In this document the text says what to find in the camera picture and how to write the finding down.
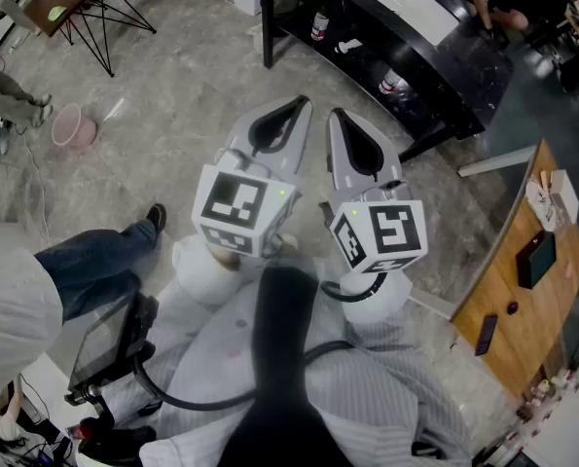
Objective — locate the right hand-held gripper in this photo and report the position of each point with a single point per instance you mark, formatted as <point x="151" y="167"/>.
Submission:
<point x="391" y="234"/>

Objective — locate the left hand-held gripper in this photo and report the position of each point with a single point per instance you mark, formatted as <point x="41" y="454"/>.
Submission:
<point x="240" y="207"/>

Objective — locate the person's left forearm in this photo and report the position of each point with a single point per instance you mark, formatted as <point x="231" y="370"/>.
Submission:
<point x="206" y="275"/>

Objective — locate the person's right forearm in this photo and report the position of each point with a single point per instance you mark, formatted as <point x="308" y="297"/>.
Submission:
<point x="372" y="304"/>

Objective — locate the white bottle red label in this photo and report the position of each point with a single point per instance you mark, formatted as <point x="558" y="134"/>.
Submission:
<point x="391" y="82"/>
<point x="319" y="27"/>

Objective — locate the black marble table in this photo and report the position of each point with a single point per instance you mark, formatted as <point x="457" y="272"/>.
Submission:
<point x="445" y="76"/>

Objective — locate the white plastic bottle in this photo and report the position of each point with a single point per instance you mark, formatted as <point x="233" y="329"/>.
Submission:
<point x="347" y="46"/>

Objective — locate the white metal bar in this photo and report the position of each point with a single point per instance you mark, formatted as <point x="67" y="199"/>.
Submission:
<point x="498" y="161"/>

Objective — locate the round white fan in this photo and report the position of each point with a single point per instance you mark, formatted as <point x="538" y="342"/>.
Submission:
<point x="539" y="202"/>

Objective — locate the curved wooden desk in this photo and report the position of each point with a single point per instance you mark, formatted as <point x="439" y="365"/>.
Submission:
<point x="522" y="280"/>

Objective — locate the black flat box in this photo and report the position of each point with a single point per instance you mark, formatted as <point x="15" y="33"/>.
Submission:
<point x="537" y="260"/>

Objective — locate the pink basket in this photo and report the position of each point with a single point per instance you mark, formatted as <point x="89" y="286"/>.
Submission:
<point x="72" y="127"/>

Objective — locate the small dark mouse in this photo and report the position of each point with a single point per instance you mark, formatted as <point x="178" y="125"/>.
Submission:
<point x="513" y="307"/>

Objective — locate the white cardboard box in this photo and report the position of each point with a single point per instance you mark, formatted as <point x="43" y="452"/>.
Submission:
<point x="565" y="195"/>

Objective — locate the black phone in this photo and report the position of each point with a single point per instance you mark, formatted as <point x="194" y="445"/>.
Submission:
<point x="486" y="334"/>

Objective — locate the person's striped grey shirt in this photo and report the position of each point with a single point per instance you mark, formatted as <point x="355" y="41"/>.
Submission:
<point x="367" y="382"/>

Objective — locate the green sticky note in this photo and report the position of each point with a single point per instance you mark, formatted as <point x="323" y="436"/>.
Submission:
<point x="55" y="13"/>

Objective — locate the black tablet screen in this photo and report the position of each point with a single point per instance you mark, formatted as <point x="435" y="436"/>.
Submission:
<point x="99" y="338"/>

